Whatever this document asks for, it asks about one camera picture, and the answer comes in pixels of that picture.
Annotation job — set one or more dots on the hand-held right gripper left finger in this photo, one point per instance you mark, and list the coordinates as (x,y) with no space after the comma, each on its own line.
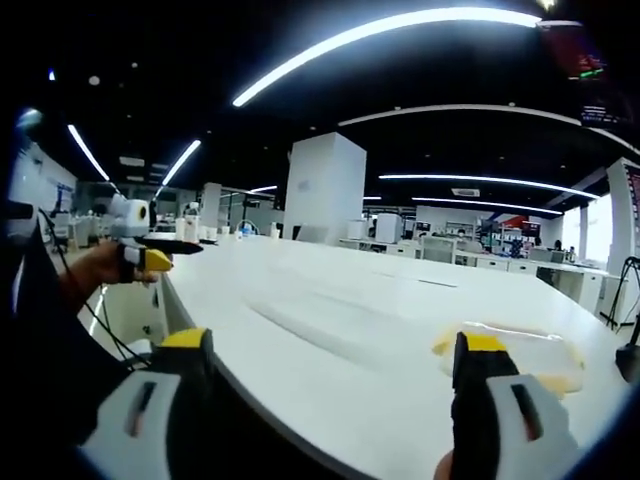
(150,400)

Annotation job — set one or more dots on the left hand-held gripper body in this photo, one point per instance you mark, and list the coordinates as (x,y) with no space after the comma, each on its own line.
(131,216)

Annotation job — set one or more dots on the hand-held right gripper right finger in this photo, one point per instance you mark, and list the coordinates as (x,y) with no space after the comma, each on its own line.
(505,400)

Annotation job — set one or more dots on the clear yellow-rimmed plastic bag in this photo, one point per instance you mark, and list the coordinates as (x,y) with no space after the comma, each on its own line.
(530,350)

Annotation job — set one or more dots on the person's left hand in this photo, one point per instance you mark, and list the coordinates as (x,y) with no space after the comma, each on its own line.
(100,267)

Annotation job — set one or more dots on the person's right hand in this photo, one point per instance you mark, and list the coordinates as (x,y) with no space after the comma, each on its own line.
(443,467)

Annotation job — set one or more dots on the long ceiling light strip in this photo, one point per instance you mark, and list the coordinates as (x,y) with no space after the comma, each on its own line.
(487,205)
(181,162)
(360,37)
(89,152)
(487,181)

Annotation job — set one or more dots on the white worn device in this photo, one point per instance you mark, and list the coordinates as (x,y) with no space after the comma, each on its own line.
(22,220)

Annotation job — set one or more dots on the black stand base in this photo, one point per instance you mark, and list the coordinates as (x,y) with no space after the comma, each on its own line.
(629,362)

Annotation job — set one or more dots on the row of white office desks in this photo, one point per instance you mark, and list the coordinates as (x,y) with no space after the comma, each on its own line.
(500,262)

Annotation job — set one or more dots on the black tripod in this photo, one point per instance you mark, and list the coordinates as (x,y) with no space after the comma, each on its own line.
(620,295)

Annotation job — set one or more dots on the hanging dark screen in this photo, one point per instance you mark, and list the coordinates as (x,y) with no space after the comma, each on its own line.
(575,47)

